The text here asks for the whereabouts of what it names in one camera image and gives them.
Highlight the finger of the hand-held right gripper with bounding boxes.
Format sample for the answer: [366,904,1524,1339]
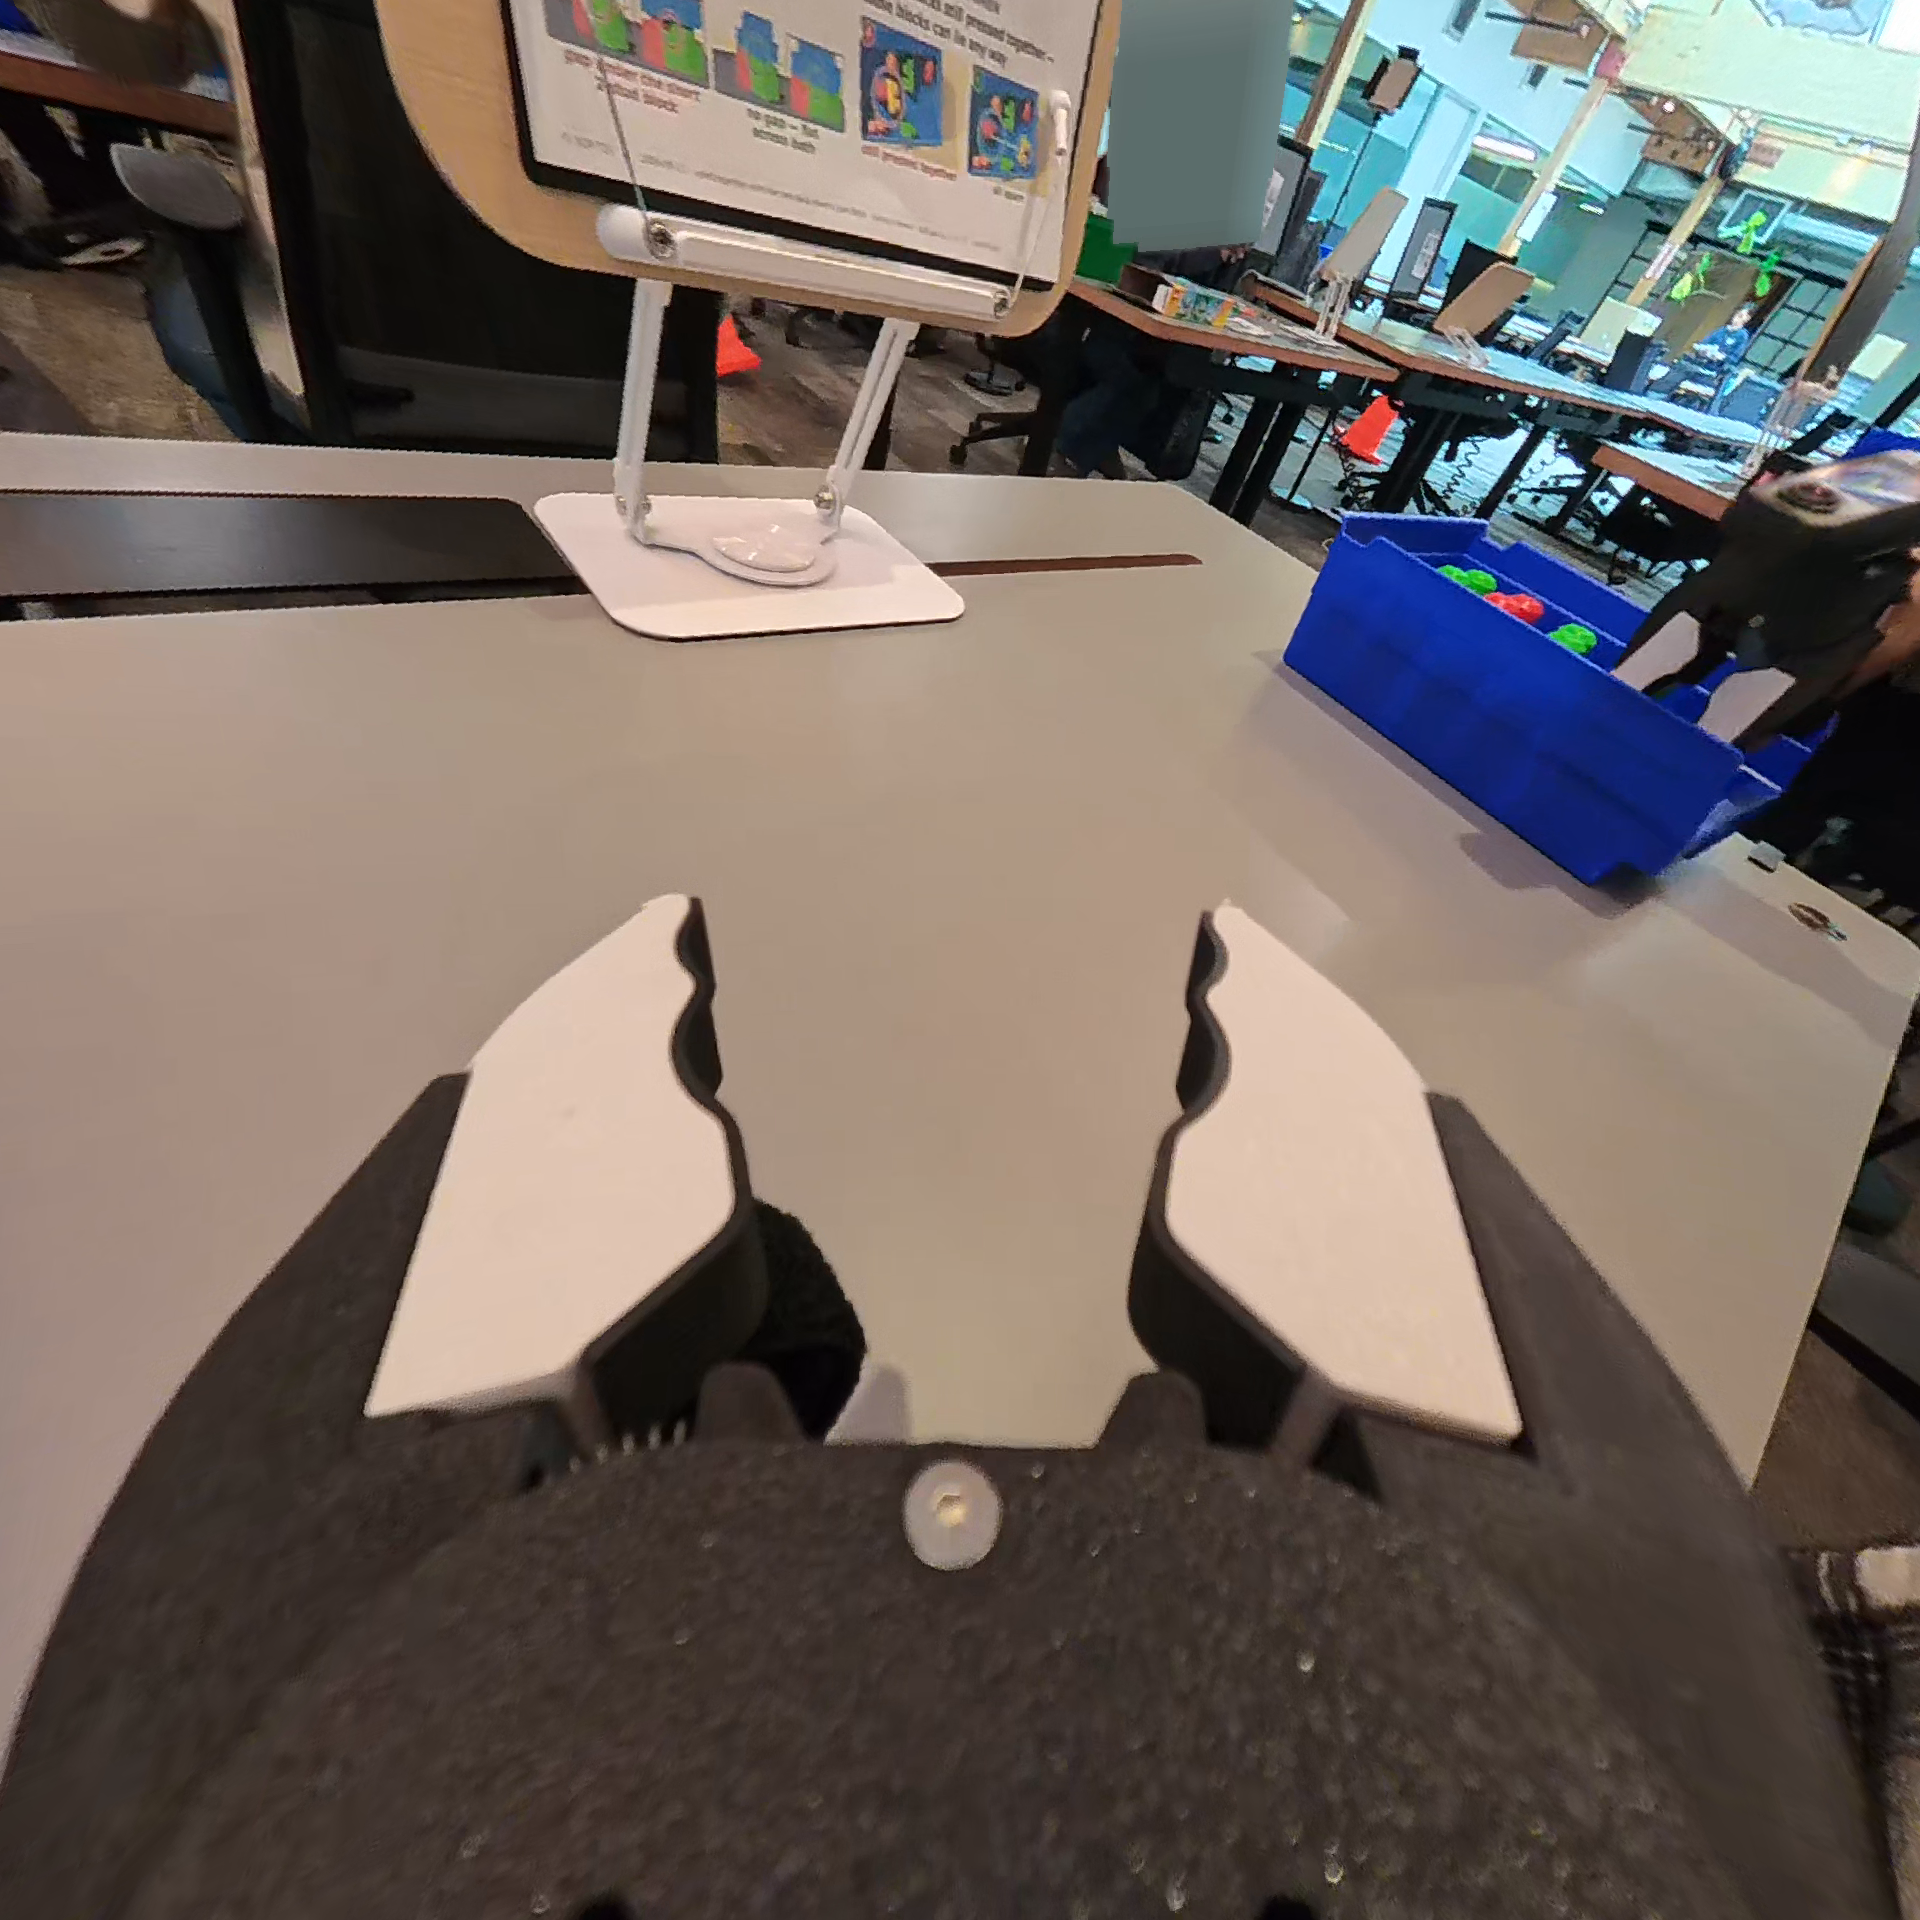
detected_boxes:
[1617,607,1707,696]
[1702,667,1803,748]

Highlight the printed instruction sheet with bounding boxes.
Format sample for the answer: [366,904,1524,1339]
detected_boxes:
[503,0,1116,287]

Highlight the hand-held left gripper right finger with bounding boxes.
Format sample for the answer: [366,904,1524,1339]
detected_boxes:
[1129,900,1526,1470]

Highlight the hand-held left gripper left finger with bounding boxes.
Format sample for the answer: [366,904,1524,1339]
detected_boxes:
[364,893,762,1444]

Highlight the black office chair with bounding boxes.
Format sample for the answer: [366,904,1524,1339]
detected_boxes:
[241,0,722,464]

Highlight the grey plastic chair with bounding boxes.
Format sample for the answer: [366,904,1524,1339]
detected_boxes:
[109,143,310,439]

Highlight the background office desk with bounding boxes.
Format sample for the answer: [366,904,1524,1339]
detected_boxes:
[1069,275,1405,526]

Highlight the black table cable tray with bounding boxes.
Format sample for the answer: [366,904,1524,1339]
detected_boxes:
[0,492,590,620]

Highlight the blue plastic bin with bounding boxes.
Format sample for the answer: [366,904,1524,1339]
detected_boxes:
[1282,510,1839,887]

